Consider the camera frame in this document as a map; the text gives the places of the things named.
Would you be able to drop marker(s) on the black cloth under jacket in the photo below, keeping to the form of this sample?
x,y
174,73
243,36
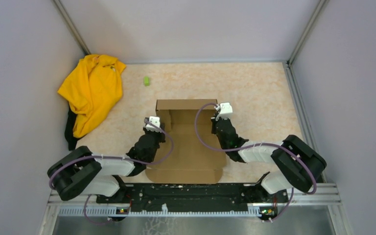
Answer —
x,y
68,133

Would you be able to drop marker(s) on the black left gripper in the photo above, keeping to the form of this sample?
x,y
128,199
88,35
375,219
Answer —
x,y
162,135

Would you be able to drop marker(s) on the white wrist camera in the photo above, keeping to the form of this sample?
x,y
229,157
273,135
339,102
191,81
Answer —
x,y
224,111
153,123

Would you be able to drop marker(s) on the aluminium front frame rail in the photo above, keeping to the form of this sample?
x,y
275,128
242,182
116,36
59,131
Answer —
x,y
325,195

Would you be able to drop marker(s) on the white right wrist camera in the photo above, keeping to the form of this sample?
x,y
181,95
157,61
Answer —
x,y
224,111

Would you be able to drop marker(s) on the brown cardboard box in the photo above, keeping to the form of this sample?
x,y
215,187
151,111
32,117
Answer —
x,y
191,154

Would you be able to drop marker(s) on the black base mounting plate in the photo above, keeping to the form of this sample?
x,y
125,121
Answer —
x,y
224,197

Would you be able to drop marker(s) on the aluminium corner post left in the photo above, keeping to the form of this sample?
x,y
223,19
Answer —
x,y
59,6

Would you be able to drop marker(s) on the yellow jacket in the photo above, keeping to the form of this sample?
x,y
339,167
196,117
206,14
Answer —
x,y
92,89

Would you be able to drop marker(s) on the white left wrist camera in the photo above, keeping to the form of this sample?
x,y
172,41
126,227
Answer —
x,y
153,123

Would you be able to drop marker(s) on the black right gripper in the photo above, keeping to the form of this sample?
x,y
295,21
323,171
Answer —
x,y
213,125

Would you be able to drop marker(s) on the small green block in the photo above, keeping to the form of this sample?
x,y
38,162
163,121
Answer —
x,y
146,81

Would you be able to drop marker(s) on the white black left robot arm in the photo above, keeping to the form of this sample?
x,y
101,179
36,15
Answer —
x,y
81,172

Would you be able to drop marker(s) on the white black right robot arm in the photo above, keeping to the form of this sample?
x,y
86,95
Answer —
x,y
299,166

